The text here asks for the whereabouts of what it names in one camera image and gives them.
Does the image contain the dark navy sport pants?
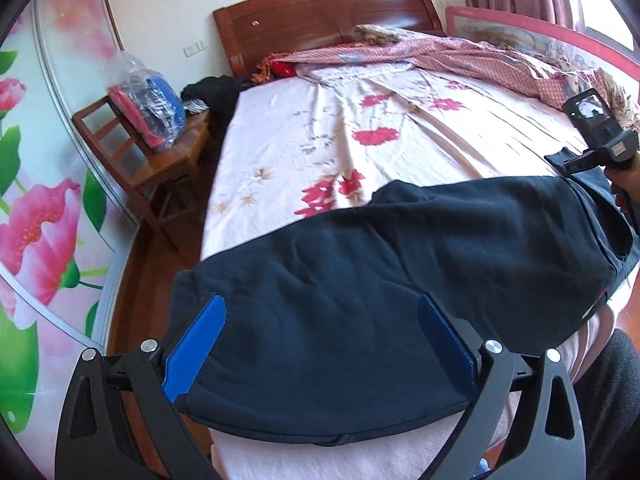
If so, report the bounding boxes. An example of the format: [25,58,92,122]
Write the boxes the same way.
[170,169,639,445]

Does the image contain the right hand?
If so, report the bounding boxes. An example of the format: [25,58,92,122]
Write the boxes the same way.
[604,153,640,233]

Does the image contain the plastic bag with clothes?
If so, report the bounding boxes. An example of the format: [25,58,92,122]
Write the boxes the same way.
[103,51,186,152]

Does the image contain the floral wardrobe sliding door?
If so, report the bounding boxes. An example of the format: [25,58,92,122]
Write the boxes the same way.
[1,0,136,478]

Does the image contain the wooden chair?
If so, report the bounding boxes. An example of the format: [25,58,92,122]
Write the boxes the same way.
[72,96,210,254]

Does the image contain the black clothes pile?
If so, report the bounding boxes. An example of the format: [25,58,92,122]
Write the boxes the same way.
[180,75,254,133]

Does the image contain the bed with floral sheet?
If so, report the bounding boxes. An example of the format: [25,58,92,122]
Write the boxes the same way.
[199,62,620,479]

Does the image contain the wooden headboard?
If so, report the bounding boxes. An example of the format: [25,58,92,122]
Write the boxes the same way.
[213,0,445,76]

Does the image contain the pink bed guard rail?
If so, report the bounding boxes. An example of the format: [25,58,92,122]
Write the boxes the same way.
[445,6,639,74]

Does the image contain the red patterned quilt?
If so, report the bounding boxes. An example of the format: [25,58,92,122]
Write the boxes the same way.
[250,24,639,130]

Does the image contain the wall power socket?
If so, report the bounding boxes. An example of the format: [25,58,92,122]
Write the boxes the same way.
[183,40,207,58]

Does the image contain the grey trouser leg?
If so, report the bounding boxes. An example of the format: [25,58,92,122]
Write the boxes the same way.
[570,328,639,479]

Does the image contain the red pillow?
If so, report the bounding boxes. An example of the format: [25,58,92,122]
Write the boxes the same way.
[270,61,296,79]

